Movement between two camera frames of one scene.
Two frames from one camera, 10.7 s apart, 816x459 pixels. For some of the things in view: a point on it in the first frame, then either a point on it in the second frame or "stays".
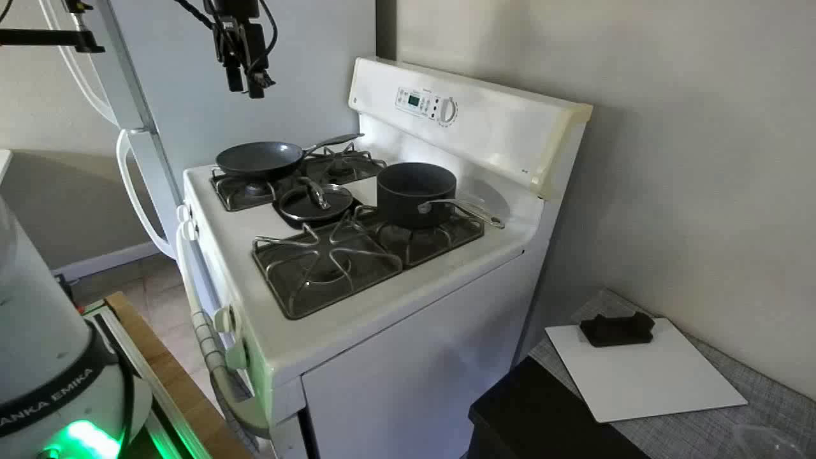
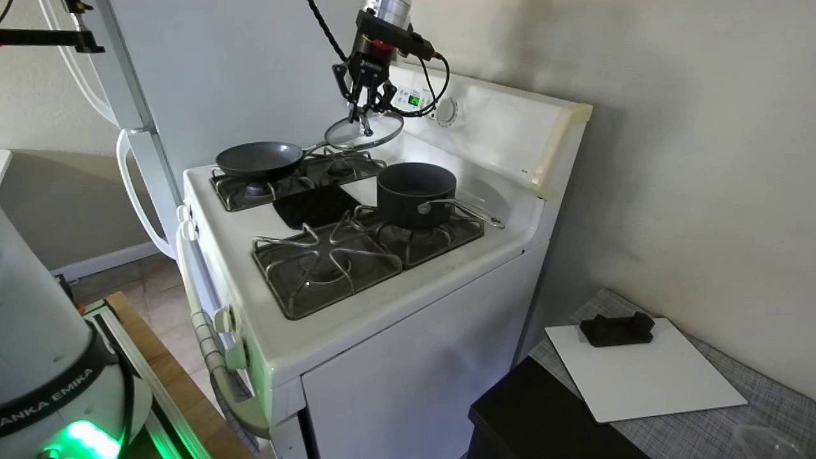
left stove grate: (334, 164) stays
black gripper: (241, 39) -> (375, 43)
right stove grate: (347, 252) stays
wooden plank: (198, 419) stays
